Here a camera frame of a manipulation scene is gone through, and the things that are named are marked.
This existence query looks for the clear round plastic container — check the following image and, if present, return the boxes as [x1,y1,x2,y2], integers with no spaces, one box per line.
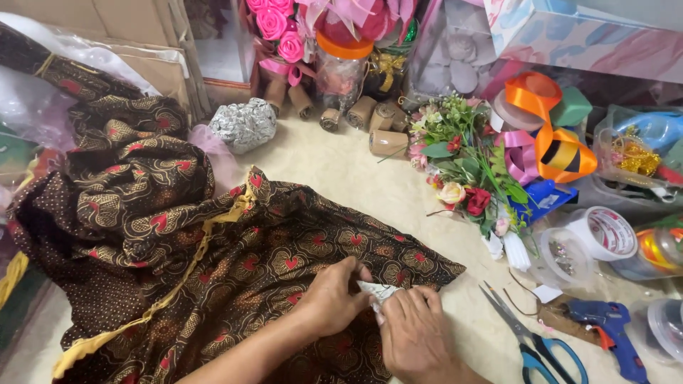
[625,298,683,368]

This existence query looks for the white paper piece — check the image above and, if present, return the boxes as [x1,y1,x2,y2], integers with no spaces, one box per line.
[356,279,406,326]

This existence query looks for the person's left hand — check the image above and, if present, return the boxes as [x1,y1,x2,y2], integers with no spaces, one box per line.
[291,256,376,339]

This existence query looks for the clear plastic cup with pins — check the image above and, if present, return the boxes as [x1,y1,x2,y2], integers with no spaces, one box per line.
[538,228,594,290]

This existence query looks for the artificial flower bunch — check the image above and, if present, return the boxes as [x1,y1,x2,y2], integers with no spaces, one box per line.
[407,92,535,242]

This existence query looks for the clear jar with orange lid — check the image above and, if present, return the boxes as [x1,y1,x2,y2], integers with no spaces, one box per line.
[314,29,375,112]

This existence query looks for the yellow cloth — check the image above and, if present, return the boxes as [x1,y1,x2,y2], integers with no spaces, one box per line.
[0,250,31,311]

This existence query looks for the blue handled scissors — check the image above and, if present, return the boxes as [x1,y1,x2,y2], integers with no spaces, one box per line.
[478,281,590,384]

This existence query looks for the clear jar with orange ribbon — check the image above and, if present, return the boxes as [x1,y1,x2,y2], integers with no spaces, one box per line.
[610,215,683,282]

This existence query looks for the brown batik patterned cloth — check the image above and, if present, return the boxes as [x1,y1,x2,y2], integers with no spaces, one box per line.
[0,21,467,384]

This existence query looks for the thin brown wire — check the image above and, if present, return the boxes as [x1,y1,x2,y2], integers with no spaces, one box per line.
[503,268,544,317]

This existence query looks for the row of brown paper rolls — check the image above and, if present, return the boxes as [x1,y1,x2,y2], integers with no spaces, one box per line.
[263,79,411,158]

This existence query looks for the green foam block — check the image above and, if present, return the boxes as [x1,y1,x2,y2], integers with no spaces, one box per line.
[549,86,593,128]

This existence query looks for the person's right hand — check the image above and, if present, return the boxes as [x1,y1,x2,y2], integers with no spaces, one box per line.
[374,285,461,383]

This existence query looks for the stack of cardboard sheets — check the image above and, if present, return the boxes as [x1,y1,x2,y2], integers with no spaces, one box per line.
[0,0,212,124]

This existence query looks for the pink rose bouquet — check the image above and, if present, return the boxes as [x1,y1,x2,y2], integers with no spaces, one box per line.
[241,0,322,99]

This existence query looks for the beige tape roll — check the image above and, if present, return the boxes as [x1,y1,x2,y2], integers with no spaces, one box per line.
[492,90,536,132]

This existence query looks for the clear plastic sheet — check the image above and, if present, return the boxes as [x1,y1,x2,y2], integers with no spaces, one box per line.
[0,13,162,153]

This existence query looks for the pink satin ribbon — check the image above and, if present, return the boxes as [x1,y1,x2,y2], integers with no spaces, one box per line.
[493,129,541,187]

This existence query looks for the clear plastic tub with supplies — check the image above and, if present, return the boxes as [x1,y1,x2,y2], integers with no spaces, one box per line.
[591,103,683,203]

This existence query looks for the clear box with white roses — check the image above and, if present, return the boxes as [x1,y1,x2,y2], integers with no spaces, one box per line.
[404,0,514,106]

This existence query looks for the white adhesive tape roll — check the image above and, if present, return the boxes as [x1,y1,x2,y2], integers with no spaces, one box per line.
[563,206,639,262]

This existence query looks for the floral printed gift box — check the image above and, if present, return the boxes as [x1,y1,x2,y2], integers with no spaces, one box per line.
[482,0,683,85]

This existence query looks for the pink tulle fabric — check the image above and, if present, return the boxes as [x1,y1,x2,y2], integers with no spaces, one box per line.
[187,124,243,197]

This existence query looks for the crumpled silver foil ball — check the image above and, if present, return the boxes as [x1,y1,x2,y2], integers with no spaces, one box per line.
[207,97,279,156]

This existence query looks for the bundle of white glue sticks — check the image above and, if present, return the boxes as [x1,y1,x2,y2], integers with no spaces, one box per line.
[482,229,533,273]

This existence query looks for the dark ornament with gold bow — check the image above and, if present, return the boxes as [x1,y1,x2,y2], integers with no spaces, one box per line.
[363,20,418,101]

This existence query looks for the orange satin ribbon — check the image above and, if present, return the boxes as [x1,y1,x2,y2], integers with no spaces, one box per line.
[504,71,599,185]

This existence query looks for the red and pink wrapped bouquet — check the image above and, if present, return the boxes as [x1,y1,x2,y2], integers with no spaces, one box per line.
[296,0,419,46]

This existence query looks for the white paper scrap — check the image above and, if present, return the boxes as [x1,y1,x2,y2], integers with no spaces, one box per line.
[532,284,564,304]

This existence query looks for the blue hot glue gun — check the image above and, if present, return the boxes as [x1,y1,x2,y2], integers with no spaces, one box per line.
[566,299,652,384]

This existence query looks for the blue plastic packet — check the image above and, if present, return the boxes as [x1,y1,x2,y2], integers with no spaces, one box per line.
[507,179,579,225]

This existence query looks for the brown cardboard piece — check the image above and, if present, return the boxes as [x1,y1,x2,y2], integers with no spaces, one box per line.
[538,294,605,346]

